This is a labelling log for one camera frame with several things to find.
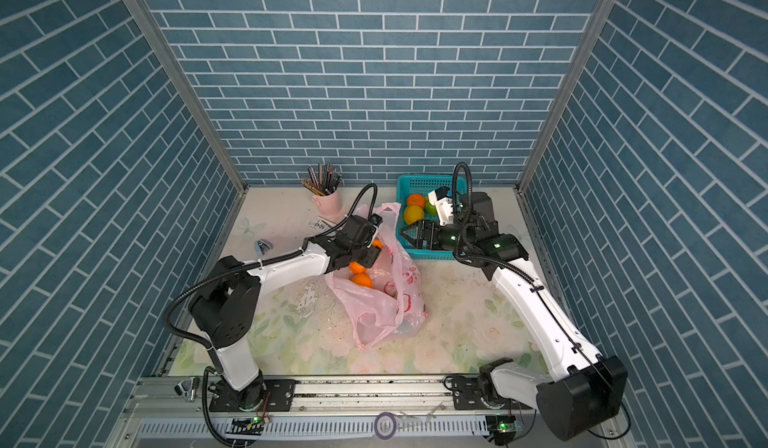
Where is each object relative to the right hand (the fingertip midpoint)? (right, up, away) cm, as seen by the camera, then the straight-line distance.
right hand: (408, 229), depth 72 cm
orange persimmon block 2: (-8, -4, +6) cm, 11 cm away
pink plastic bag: (-3, -19, +5) cm, 20 cm away
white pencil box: (-31, 0, +36) cm, 47 cm away
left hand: (-11, -7, +21) cm, 25 cm away
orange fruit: (+4, +9, +40) cm, 41 cm away
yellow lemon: (+3, +4, +33) cm, 33 cm away
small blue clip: (-49, -8, +29) cm, 58 cm away
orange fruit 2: (-13, -16, +16) cm, 26 cm away
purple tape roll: (-8, -45, -2) cm, 46 cm away
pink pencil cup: (-28, +7, +35) cm, 45 cm away
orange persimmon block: (-15, -12, +14) cm, 24 cm away
